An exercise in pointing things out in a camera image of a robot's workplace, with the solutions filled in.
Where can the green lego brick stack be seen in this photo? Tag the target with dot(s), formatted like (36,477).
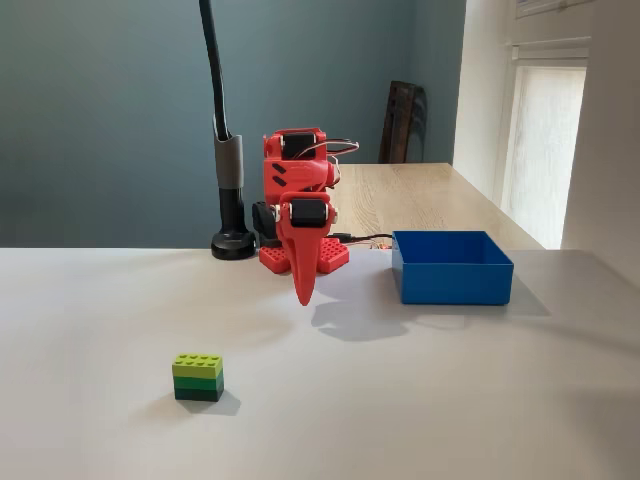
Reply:
(198,377)

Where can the grey sleeve on stand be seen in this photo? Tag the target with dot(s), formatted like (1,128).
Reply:
(229,160)

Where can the red gripper, black servo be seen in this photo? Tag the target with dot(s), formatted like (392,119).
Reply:
(306,213)

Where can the red robot arm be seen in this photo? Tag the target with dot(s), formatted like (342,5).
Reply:
(295,172)

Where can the black gooseneck stand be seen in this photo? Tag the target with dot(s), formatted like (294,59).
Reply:
(230,220)

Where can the blue plastic bin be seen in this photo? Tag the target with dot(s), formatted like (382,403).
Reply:
(452,280)

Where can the white window blind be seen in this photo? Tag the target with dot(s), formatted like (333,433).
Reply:
(545,150)

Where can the light wooden table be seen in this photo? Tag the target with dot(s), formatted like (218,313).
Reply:
(415,200)

